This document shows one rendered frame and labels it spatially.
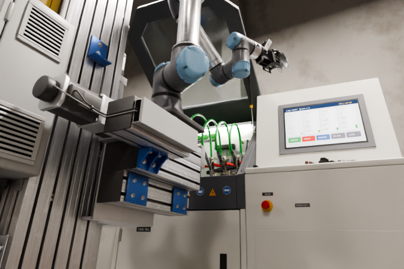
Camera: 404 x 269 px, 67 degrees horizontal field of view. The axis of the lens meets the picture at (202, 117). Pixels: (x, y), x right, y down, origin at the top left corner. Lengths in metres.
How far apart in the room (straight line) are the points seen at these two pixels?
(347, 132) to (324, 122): 0.13
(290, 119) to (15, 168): 1.44
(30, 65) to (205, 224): 1.01
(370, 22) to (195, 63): 3.85
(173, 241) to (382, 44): 3.67
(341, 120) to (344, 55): 2.72
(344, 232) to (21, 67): 1.25
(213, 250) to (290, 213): 0.38
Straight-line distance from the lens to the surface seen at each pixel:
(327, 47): 4.60
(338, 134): 1.77
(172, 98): 1.12
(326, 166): 1.44
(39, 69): 0.93
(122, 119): 0.78
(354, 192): 1.42
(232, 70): 1.28
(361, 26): 4.71
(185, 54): 1.04
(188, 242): 1.54
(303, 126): 1.82
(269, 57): 1.45
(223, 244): 1.48
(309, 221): 1.41
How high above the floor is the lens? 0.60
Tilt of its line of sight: 24 degrees up
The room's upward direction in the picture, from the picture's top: 2 degrees clockwise
